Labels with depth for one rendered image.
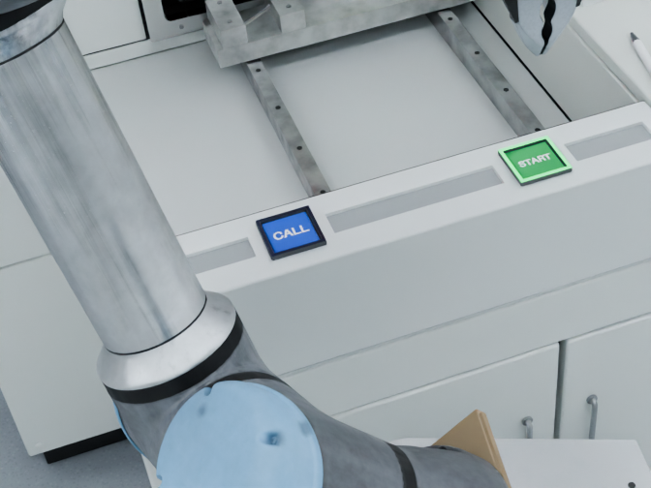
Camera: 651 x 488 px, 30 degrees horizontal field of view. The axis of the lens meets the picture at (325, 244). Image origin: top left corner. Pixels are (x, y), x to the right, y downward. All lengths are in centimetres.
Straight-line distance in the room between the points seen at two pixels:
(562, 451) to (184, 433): 44
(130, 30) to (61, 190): 87
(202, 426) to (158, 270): 12
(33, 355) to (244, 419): 124
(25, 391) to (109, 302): 122
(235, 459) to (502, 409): 66
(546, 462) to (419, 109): 56
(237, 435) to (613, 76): 73
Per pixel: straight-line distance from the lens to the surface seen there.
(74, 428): 218
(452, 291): 125
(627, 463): 118
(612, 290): 137
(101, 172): 84
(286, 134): 149
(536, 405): 145
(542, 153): 126
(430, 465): 91
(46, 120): 83
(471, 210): 120
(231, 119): 157
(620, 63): 139
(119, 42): 170
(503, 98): 152
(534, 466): 117
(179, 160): 152
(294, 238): 117
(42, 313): 198
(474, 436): 98
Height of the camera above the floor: 176
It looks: 43 degrees down
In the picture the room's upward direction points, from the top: 7 degrees counter-clockwise
